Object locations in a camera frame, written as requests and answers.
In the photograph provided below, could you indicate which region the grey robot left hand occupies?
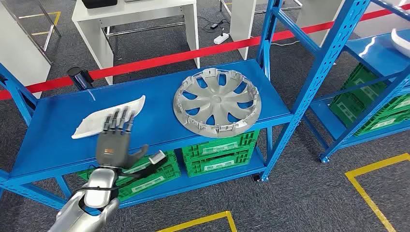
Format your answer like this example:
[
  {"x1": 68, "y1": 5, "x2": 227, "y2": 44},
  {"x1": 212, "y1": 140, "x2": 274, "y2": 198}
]
[{"x1": 95, "y1": 106, "x2": 150, "y2": 169}]

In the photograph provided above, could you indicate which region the white curved car body part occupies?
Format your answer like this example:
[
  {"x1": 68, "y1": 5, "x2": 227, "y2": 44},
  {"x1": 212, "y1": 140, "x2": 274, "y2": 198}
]
[
  {"x1": 391, "y1": 28, "x2": 410, "y2": 58},
  {"x1": 71, "y1": 94, "x2": 146, "y2": 140}
]

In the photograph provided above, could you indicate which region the blue metal shelf rack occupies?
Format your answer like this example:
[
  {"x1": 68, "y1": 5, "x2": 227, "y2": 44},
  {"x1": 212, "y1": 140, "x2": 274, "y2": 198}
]
[
  {"x1": 0, "y1": 0, "x2": 372, "y2": 221},
  {"x1": 302, "y1": 0, "x2": 410, "y2": 164}
]

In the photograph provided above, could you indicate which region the red barrier belt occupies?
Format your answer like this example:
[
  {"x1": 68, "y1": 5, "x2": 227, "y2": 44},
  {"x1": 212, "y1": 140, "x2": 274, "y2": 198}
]
[{"x1": 0, "y1": 4, "x2": 410, "y2": 101}]

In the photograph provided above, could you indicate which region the silver wheel hubcap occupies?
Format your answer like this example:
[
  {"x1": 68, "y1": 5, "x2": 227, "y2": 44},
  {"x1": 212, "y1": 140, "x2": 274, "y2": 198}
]
[{"x1": 173, "y1": 68, "x2": 263, "y2": 139}]

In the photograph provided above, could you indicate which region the white board panel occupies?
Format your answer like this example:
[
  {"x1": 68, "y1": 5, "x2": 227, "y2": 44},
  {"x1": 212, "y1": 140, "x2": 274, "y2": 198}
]
[
  {"x1": 295, "y1": 0, "x2": 344, "y2": 46},
  {"x1": 229, "y1": 0, "x2": 257, "y2": 61},
  {"x1": 0, "y1": 0, "x2": 52, "y2": 99}
]

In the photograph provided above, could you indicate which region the white table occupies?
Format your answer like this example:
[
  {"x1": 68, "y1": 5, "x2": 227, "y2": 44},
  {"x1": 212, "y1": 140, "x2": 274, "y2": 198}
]
[{"x1": 71, "y1": 0, "x2": 201, "y2": 86}]

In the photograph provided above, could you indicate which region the yellow floor tape square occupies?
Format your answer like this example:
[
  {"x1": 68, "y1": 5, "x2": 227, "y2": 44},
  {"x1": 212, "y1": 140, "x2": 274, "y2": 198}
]
[
  {"x1": 345, "y1": 153, "x2": 410, "y2": 232},
  {"x1": 17, "y1": 11, "x2": 61, "y2": 36},
  {"x1": 156, "y1": 210, "x2": 238, "y2": 232}
]

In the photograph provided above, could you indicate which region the black case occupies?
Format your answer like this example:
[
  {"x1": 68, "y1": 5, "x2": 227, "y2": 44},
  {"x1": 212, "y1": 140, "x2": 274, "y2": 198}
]
[{"x1": 81, "y1": 0, "x2": 118, "y2": 10}]

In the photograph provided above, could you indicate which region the white power strip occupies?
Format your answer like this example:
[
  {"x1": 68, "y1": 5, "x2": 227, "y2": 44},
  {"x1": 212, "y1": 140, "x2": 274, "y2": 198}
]
[{"x1": 213, "y1": 32, "x2": 230, "y2": 45}]

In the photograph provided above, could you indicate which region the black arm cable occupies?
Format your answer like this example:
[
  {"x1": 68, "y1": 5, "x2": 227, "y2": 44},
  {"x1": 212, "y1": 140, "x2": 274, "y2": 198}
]
[{"x1": 76, "y1": 186, "x2": 120, "y2": 213}]

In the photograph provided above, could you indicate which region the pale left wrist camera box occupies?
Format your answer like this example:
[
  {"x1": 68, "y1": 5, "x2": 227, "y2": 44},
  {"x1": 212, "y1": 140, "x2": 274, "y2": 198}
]
[{"x1": 148, "y1": 149, "x2": 167, "y2": 166}]

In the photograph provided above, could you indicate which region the black barrier belt post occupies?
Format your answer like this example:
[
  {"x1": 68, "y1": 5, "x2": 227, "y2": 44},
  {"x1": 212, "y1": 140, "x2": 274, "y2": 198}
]
[{"x1": 67, "y1": 66, "x2": 95, "y2": 91}]

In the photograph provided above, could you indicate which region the black power adapter with cable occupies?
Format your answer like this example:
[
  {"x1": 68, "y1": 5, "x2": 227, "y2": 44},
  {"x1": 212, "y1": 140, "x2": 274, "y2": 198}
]
[{"x1": 201, "y1": 16, "x2": 231, "y2": 34}]

